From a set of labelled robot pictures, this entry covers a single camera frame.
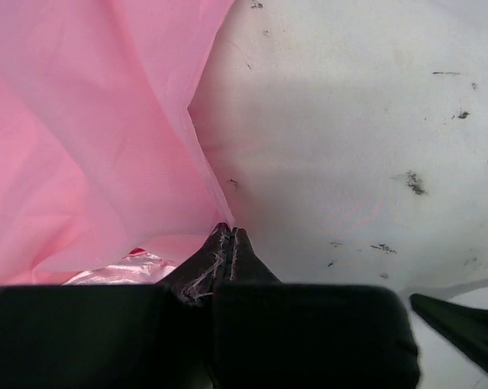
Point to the white pillow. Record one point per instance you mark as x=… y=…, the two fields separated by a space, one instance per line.
x=351 y=138

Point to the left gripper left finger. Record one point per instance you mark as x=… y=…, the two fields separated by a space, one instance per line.
x=192 y=282

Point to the pink pillowcase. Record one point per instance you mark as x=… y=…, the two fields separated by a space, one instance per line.
x=98 y=152

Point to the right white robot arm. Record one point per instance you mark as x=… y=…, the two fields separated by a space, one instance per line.
x=464 y=327

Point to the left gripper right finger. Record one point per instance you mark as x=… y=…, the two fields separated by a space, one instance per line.
x=242 y=264

